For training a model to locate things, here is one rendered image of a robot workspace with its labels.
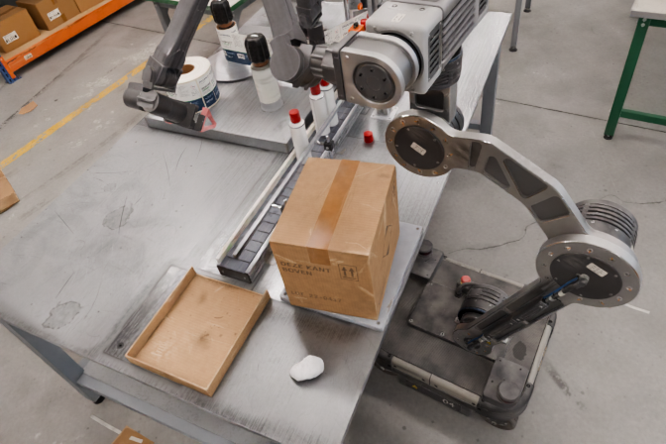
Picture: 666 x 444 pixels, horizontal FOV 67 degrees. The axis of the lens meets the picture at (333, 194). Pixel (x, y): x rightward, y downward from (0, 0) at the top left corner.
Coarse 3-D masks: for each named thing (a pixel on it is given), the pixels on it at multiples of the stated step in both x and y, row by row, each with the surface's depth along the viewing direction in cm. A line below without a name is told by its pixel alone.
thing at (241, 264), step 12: (348, 108) 191; (336, 132) 182; (312, 156) 174; (288, 168) 171; (300, 168) 170; (288, 192) 162; (264, 204) 160; (276, 216) 155; (264, 228) 153; (240, 240) 150; (252, 240) 150; (264, 240) 149; (252, 252) 146; (228, 264) 145; (240, 264) 144
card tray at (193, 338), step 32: (192, 288) 146; (224, 288) 144; (160, 320) 139; (192, 320) 138; (224, 320) 137; (256, 320) 135; (128, 352) 130; (160, 352) 132; (192, 352) 131; (224, 352) 130; (192, 384) 121
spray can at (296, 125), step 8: (288, 112) 159; (296, 112) 158; (296, 120) 159; (296, 128) 160; (304, 128) 162; (296, 136) 162; (304, 136) 163; (296, 144) 165; (304, 144) 165; (296, 152) 168; (304, 160) 169
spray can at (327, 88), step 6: (324, 84) 172; (330, 84) 174; (324, 90) 173; (330, 90) 173; (324, 96) 174; (330, 96) 175; (330, 102) 176; (330, 108) 178; (336, 114) 181; (336, 120) 183; (330, 126) 183
